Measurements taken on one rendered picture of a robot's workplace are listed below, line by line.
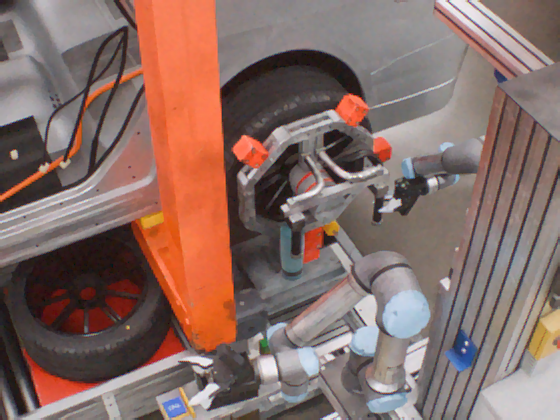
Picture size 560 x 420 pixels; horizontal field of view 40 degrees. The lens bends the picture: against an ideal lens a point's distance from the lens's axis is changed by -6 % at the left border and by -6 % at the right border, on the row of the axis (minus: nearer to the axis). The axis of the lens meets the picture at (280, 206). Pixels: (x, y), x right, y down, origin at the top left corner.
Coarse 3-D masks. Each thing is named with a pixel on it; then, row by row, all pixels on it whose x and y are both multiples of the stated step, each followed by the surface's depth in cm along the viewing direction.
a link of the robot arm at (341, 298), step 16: (368, 256) 205; (384, 256) 201; (400, 256) 201; (352, 272) 207; (368, 272) 202; (336, 288) 210; (352, 288) 207; (368, 288) 205; (320, 304) 212; (336, 304) 210; (352, 304) 209; (304, 320) 215; (320, 320) 213; (272, 336) 222; (288, 336) 218; (304, 336) 216; (272, 352) 220
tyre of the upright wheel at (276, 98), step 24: (264, 72) 296; (288, 72) 297; (312, 72) 301; (240, 96) 293; (264, 96) 289; (288, 96) 287; (312, 96) 287; (336, 96) 292; (240, 120) 288; (264, 120) 283; (288, 120) 287; (360, 120) 306; (240, 168) 292
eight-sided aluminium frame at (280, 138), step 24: (312, 120) 287; (336, 120) 287; (264, 144) 285; (288, 144) 283; (264, 168) 286; (360, 168) 319; (240, 192) 295; (240, 216) 304; (312, 216) 325; (336, 216) 324
